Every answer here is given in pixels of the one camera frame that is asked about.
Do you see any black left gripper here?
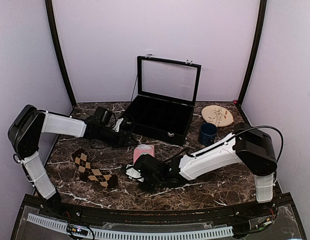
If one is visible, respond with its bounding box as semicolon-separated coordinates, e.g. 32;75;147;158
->
98;125;138;149

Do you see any pink teal patterned sock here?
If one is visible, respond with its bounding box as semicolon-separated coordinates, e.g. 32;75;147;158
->
133;144;155;163

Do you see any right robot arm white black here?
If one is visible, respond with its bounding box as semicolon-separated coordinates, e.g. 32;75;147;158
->
133;122;279;217

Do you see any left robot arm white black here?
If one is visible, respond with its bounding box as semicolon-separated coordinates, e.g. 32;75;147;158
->
7;104;137;218

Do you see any brown argyle sock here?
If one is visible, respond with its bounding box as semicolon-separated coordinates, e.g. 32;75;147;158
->
71;148;118;189

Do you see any dark blue mug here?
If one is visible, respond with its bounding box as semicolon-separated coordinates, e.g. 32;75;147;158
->
198;122;218;147

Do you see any black display case glass lid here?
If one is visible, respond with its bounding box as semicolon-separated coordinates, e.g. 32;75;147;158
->
120;56;202;146

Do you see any small circuit board with leds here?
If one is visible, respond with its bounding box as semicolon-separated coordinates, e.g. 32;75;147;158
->
66;225;89;236

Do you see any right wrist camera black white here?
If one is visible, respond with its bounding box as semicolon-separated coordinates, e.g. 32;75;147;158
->
121;154;161;182

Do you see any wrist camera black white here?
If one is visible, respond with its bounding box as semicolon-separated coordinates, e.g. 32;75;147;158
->
121;154;161;182
91;106;124;132

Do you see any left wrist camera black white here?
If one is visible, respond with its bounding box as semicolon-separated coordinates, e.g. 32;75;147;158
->
91;106;124;132

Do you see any white slotted cable duct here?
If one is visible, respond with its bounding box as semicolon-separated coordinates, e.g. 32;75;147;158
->
26;213;234;240

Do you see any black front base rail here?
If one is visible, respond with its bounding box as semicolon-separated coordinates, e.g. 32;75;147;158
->
11;193;307;240

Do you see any black left frame post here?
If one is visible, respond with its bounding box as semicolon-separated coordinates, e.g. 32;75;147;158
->
45;0;77;108

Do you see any black frame post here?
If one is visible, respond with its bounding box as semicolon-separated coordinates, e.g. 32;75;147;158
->
45;0;77;108
236;0;268;107

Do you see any black right frame post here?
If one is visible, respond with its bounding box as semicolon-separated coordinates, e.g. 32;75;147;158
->
236;0;268;107

